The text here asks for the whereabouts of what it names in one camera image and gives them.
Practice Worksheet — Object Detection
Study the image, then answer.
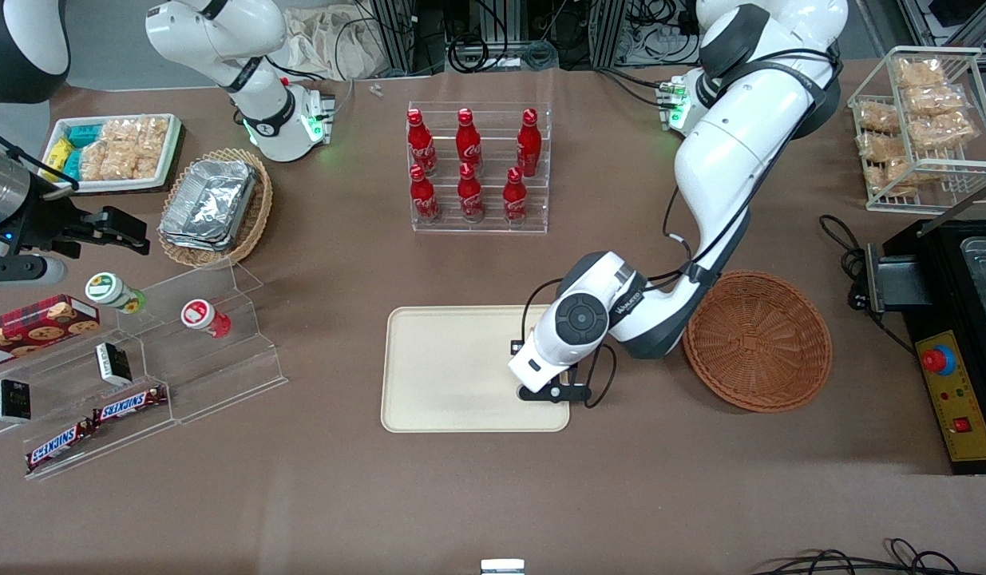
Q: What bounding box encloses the stack of foil containers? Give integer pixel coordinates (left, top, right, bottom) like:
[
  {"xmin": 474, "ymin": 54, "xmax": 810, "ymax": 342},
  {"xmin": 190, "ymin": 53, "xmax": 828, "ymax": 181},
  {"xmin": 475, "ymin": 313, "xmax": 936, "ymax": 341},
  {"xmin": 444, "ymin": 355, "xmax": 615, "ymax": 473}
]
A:
[{"xmin": 159, "ymin": 159, "xmax": 259, "ymax": 252}]

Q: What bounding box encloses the white wire rack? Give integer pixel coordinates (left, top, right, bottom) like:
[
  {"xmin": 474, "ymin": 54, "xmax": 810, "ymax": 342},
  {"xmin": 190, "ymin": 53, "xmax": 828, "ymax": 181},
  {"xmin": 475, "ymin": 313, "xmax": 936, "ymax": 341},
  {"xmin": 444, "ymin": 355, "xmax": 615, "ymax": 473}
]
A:
[{"xmin": 848, "ymin": 46, "xmax": 986, "ymax": 213}]

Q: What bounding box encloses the round brown wicker basket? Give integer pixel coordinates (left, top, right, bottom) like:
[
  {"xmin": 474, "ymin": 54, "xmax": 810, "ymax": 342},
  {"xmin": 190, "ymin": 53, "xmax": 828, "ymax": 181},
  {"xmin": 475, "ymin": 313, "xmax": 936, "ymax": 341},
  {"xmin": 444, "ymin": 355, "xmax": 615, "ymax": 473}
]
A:
[{"xmin": 683, "ymin": 271, "xmax": 833, "ymax": 414}]

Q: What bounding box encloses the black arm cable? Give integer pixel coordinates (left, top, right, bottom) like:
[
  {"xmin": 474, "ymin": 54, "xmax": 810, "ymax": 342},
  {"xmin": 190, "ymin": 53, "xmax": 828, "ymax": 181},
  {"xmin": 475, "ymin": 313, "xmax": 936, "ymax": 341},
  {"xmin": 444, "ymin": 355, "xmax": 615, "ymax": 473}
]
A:
[{"xmin": 521, "ymin": 48, "xmax": 841, "ymax": 410}]

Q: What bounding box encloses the clear acrylic stepped stand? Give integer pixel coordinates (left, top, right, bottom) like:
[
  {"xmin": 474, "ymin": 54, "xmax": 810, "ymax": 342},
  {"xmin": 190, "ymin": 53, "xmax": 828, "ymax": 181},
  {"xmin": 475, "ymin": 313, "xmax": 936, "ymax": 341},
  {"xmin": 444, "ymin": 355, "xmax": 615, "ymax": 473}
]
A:
[{"xmin": 0, "ymin": 260, "xmax": 288, "ymax": 482}]

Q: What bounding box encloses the clear acrylic bottle rack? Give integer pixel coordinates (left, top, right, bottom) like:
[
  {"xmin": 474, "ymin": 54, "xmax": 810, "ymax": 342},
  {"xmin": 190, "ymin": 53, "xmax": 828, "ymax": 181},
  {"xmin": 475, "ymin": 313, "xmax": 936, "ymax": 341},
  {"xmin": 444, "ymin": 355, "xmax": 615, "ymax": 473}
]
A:
[{"xmin": 407, "ymin": 101, "xmax": 552, "ymax": 235}]

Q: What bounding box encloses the beige cloth bag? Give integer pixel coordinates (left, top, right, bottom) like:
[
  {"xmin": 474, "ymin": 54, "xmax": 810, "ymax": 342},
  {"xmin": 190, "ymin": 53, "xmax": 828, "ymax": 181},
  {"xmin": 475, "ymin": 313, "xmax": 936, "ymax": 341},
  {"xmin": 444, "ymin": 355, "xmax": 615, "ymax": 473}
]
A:
[{"xmin": 281, "ymin": 4, "xmax": 390, "ymax": 81}]

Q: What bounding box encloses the cream rectangular tray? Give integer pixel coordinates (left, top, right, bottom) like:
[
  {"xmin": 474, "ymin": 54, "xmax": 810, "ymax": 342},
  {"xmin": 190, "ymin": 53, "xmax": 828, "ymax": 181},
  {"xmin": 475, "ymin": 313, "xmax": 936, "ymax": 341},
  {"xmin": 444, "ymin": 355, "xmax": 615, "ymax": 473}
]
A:
[{"xmin": 381, "ymin": 304, "xmax": 571, "ymax": 434}]

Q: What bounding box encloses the aluminium frame post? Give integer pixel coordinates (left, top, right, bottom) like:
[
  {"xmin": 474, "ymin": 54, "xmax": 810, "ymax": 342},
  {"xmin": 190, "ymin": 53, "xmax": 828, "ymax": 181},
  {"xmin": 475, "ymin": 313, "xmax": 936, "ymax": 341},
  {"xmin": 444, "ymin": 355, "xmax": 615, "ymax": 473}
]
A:
[
  {"xmin": 369, "ymin": 0, "xmax": 418, "ymax": 77},
  {"xmin": 592, "ymin": 0, "xmax": 630, "ymax": 69}
]

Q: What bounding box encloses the snickers chocolate bar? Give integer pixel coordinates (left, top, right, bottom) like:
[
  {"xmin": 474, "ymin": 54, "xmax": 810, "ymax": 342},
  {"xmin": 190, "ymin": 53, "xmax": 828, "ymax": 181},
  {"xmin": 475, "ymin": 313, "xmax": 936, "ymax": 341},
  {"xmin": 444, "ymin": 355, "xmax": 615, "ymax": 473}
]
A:
[
  {"xmin": 26, "ymin": 419, "xmax": 99, "ymax": 473},
  {"xmin": 92, "ymin": 386, "xmax": 169, "ymax": 425}
]

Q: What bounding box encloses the red emergency stop button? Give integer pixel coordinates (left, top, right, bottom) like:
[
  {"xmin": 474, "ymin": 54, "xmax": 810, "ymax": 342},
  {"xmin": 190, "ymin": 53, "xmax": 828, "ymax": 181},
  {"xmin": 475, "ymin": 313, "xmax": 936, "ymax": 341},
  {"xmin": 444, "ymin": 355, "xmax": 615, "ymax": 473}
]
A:
[{"xmin": 921, "ymin": 345, "xmax": 957, "ymax": 377}]

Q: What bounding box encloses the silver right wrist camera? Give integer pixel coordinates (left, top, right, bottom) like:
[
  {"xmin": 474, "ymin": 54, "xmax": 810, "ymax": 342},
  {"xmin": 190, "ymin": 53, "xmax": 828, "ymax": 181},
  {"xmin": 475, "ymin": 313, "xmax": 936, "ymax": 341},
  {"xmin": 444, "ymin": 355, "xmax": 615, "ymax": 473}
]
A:
[{"xmin": 0, "ymin": 254, "xmax": 66, "ymax": 289}]

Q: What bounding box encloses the green bottle sunflower lid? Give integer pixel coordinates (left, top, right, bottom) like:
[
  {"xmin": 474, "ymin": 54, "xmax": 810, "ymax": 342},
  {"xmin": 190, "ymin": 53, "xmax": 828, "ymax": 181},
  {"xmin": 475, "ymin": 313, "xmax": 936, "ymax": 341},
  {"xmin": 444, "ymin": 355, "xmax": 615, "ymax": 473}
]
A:
[{"xmin": 85, "ymin": 272, "xmax": 148, "ymax": 314}]

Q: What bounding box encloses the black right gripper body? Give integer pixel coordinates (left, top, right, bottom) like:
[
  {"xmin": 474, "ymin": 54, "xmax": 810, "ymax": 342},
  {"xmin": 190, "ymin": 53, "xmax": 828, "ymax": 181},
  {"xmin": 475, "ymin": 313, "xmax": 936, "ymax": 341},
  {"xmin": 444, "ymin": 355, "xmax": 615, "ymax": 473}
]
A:
[{"xmin": 10, "ymin": 192, "xmax": 83, "ymax": 258}]

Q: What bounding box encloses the small black box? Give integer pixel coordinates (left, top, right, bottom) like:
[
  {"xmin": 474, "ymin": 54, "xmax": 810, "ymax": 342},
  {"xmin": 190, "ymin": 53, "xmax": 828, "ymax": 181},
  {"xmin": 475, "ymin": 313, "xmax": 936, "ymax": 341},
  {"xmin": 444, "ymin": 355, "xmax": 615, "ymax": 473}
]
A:
[
  {"xmin": 96, "ymin": 343, "xmax": 133, "ymax": 386},
  {"xmin": 0, "ymin": 380, "xmax": 32, "ymax": 423}
]

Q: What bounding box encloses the coiled black cable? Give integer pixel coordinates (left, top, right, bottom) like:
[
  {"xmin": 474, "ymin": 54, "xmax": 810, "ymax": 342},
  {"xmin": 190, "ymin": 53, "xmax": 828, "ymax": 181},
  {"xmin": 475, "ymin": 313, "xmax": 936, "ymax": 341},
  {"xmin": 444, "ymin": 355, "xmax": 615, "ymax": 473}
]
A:
[{"xmin": 448, "ymin": 30, "xmax": 511, "ymax": 74}]

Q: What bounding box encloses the red plaid cookie box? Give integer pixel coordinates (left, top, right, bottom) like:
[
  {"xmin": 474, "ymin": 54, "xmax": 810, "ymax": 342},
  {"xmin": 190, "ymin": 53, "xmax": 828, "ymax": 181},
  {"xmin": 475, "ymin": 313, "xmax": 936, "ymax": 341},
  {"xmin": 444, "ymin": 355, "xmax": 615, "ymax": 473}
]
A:
[{"xmin": 0, "ymin": 295, "xmax": 101, "ymax": 370}]

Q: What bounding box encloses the black heating machine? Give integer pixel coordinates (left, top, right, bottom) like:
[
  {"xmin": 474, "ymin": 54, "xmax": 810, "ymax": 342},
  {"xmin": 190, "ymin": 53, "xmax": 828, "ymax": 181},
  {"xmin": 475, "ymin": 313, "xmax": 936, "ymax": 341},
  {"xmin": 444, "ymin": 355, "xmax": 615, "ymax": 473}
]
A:
[{"xmin": 864, "ymin": 176, "xmax": 986, "ymax": 330}]

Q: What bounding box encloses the red bottle white lid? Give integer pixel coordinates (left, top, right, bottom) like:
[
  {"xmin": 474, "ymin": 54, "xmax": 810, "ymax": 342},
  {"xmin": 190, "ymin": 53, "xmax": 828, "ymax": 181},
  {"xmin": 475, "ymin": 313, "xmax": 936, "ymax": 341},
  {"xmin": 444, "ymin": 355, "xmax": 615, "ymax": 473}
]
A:
[{"xmin": 181, "ymin": 299, "xmax": 232, "ymax": 339}]

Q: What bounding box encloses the oval light wicker basket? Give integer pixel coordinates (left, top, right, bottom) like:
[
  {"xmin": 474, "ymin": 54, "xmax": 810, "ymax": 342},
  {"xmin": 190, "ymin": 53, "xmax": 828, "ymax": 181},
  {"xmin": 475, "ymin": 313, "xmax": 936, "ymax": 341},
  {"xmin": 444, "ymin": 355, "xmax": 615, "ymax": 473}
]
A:
[{"xmin": 158, "ymin": 148, "xmax": 274, "ymax": 268}]

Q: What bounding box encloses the clear rice cracker bag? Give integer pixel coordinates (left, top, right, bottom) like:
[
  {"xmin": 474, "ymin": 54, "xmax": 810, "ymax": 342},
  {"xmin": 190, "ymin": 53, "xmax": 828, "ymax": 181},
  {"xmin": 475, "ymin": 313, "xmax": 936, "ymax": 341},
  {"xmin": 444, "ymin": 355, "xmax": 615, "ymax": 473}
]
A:
[
  {"xmin": 101, "ymin": 118, "xmax": 142, "ymax": 146},
  {"xmin": 868, "ymin": 160, "xmax": 937, "ymax": 197},
  {"xmin": 895, "ymin": 57, "xmax": 949, "ymax": 89},
  {"xmin": 138, "ymin": 117, "xmax": 171, "ymax": 181},
  {"xmin": 858, "ymin": 132, "xmax": 909, "ymax": 164},
  {"xmin": 904, "ymin": 84, "xmax": 967, "ymax": 117},
  {"xmin": 912, "ymin": 112, "xmax": 977, "ymax": 149},
  {"xmin": 79, "ymin": 144, "xmax": 110, "ymax": 181},
  {"xmin": 107, "ymin": 145, "xmax": 142, "ymax": 181},
  {"xmin": 858, "ymin": 102, "xmax": 901, "ymax": 134}
]

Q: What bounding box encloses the black cable bundle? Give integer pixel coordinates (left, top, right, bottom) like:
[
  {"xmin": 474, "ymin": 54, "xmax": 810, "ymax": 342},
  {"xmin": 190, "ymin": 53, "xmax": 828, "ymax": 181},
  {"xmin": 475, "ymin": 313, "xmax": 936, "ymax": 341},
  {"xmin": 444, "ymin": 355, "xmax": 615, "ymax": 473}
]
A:
[{"xmin": 624, "ymin": 0, "xmax": 703, "ymax": 66}]

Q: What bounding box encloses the dark left wrist camera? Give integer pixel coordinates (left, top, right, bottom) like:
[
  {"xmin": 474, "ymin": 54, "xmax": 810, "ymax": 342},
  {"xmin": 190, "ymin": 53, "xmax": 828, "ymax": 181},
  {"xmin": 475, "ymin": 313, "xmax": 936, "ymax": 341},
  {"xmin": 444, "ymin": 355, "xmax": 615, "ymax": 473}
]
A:
[{"xmin": 517, "ymin": 383, "xmax": 592, "ymax": 404}]

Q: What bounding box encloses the red cola bottle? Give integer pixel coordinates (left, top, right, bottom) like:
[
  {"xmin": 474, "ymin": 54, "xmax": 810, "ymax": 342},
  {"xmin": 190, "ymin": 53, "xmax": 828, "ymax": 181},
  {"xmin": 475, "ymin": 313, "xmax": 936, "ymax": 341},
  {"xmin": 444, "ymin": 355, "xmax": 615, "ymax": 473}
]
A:
[
  {"xmin": 517, "ymin": 109, "xmax": 543, "ymax": 178},
  {"xmin": 457, "ymin": 163, "xmax": 485, "ymax": 222},
  {"xmin": 456, "ymin": 109, "xmax": 483, "ymax": 173},
  {"xmin": 503, "ymin": 167, "xmax": 529, "ymax": 225},
  {"xmin": 407, "ymin": 109, "xmax": 438, "ymax": 176},
  {"xmin": 410, "ymin": 165, "xmax": 442, "ymax": 224}
]

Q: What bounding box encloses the white snack tray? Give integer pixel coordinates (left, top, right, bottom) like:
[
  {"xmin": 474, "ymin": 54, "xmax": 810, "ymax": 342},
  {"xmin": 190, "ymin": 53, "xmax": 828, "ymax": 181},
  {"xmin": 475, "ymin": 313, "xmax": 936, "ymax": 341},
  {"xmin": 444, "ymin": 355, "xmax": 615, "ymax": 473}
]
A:
[{"xmin": 42, "ymin": 113, "xmax": 183, "ymax": 195}]

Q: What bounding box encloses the black box yellow control panel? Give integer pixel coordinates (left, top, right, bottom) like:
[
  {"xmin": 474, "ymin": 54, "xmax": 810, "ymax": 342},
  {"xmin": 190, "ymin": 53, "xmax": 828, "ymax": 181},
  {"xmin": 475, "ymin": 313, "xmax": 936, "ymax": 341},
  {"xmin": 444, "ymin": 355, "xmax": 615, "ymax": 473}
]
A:
[{"xmin": 904, "ymin": 315, "xmax": 986, "ymax": 476}]

